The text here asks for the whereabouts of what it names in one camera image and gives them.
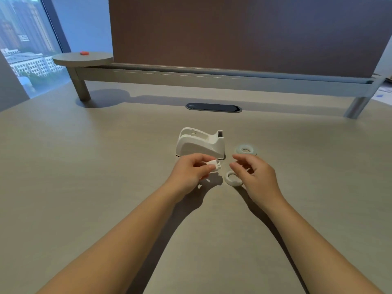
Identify black oval cable grommet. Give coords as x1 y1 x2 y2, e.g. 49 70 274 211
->
186 103 242 113

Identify window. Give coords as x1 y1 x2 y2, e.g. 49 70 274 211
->
0 0 71 100

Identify person's right forearm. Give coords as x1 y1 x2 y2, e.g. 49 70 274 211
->
254 196 385 294

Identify grey round shelf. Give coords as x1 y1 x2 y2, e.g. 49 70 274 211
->
52 52 114 67

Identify person's left forearm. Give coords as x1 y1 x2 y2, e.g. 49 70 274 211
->
36 182 184 294

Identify brown desk partition panel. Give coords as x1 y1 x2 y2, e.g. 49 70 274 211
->
108 0 392 79

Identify clear tape roll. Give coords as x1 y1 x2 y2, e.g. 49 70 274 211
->
234 143 258 156

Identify white plastic ring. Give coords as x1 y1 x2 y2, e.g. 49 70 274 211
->
224 170 243 187

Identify person's right hand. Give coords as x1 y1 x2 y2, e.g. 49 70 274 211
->
229 154 286 212

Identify grey metal partition frame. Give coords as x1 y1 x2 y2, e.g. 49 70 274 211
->
71 62 384 119

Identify person's left hand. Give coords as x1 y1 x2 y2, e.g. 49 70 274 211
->
167 153 217 201

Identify white tape dispenser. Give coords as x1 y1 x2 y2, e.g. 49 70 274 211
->
175 127 226 160

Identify white papers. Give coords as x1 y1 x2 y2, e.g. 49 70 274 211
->
373 76 392 106

